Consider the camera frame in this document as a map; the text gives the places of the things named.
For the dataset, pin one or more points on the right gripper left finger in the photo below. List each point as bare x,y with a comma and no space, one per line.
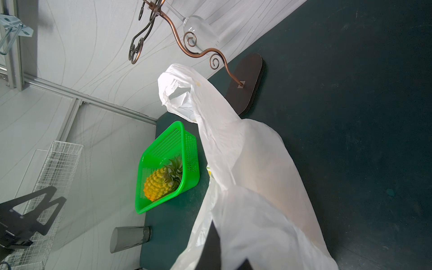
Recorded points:
211,254

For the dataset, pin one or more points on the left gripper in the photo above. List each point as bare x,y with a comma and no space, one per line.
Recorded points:
17,229

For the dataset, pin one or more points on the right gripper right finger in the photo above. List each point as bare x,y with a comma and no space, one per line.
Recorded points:
245,265

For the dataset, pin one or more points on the white plastic bag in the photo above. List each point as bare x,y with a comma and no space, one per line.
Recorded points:
256,199

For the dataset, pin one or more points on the lying pineapple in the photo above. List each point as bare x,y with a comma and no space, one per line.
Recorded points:
164,180

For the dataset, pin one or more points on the green plastic basket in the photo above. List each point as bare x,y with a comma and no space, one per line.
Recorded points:
173,142

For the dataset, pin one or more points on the bronze scroll hanger stand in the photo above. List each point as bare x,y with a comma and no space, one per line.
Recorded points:
198,41

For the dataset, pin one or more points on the green table mat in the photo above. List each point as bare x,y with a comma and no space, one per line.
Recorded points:
348,87

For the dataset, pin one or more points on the white wire basket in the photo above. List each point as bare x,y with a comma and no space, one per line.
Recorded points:
53,167

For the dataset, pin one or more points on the aluminium cross rail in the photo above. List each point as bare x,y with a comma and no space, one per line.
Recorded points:
51,87

